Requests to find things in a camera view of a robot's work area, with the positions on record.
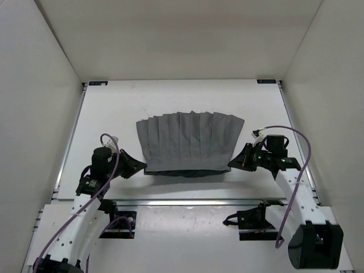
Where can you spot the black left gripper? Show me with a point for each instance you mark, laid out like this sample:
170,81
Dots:
133,165

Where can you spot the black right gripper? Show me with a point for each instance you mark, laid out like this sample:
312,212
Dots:
242,161

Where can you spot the grey pleated skirt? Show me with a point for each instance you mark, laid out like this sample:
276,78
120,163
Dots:
189,144

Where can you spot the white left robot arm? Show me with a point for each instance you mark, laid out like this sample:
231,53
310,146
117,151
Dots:
91,214

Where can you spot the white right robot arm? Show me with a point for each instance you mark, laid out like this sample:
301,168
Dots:
313,241

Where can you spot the blue right corner label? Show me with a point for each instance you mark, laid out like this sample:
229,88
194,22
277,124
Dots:
266,81

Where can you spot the blue corner label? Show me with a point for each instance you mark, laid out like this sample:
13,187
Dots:
266,81
98,83

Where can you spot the blue left corner label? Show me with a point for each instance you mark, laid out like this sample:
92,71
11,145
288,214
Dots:
98,83

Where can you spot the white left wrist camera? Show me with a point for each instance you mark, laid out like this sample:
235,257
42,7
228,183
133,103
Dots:
112,144

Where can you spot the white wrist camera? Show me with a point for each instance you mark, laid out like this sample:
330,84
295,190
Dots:
112,144
258,137

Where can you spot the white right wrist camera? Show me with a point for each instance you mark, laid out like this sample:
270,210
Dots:
258,137

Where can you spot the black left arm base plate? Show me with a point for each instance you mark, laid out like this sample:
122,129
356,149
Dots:
125,228

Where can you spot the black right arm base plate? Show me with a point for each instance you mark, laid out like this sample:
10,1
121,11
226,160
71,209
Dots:
252,225

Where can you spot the aluminium table edge rail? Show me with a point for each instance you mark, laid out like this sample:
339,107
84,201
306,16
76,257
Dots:
195,202

